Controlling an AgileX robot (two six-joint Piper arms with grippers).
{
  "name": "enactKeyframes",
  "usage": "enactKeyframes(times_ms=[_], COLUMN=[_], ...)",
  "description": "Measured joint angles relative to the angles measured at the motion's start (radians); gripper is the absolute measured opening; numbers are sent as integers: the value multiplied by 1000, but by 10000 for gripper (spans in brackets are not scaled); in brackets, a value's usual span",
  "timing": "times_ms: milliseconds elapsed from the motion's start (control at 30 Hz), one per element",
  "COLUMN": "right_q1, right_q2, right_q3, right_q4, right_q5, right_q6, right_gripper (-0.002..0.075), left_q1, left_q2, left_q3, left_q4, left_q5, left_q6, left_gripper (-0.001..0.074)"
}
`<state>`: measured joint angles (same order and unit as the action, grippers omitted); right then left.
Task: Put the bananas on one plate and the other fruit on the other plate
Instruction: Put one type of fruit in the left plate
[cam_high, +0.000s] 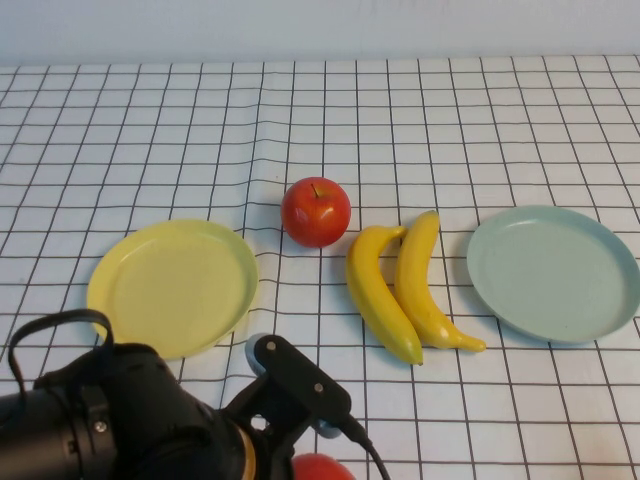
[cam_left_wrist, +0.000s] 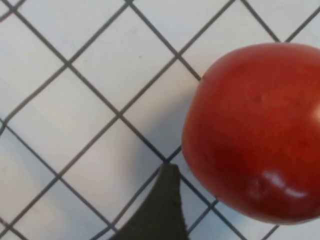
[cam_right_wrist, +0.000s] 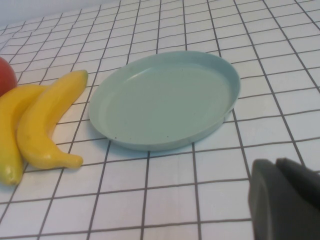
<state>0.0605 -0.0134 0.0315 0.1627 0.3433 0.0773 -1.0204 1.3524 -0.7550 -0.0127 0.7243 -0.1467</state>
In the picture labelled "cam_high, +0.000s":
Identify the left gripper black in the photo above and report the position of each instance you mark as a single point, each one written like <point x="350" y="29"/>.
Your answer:
<point x="275" y="455"/>

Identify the red apple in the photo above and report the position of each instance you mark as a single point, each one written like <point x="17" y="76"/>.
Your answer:
<point x="315" y="220"/>
<point x="320" y="467"/>

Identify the yellow banana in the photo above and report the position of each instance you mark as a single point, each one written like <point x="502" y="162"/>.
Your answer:
<point x="372" y="300"/>
<point x="415" y="280"/>

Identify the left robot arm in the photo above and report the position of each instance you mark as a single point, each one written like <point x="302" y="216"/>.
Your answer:
<point x="125" y="425"/>

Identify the yellow round plate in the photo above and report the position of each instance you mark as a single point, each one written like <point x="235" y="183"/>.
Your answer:
<point x="170" y="285"/>

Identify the pale blue-green round plate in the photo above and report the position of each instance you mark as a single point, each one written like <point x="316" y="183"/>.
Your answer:
<point x="550" y="275"/>

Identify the white grid-patterned tablecloth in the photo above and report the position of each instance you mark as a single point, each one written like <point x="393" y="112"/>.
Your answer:
<point x="320" y="125"/>

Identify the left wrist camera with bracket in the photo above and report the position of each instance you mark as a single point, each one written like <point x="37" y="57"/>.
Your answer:
<point x="300" y="380"/>

